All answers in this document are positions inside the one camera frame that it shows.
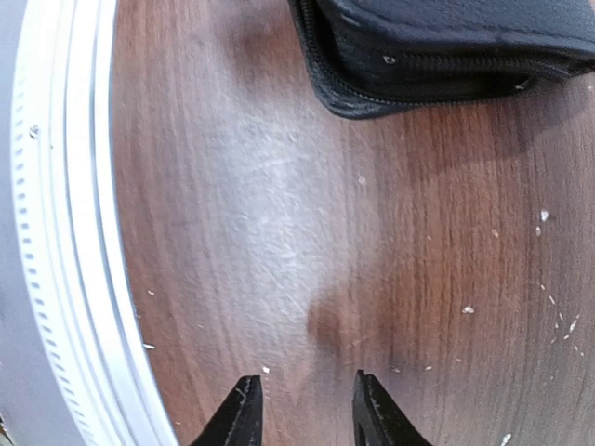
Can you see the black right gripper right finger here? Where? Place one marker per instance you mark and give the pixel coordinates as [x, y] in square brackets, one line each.
[377, 419]

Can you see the front aluminium rail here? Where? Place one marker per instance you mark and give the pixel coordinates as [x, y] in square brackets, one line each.
[66, 215]

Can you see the black tool case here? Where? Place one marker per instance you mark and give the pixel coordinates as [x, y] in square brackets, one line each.
[368, 59]

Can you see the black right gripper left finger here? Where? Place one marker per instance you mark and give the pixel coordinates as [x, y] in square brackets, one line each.
[238, 421]

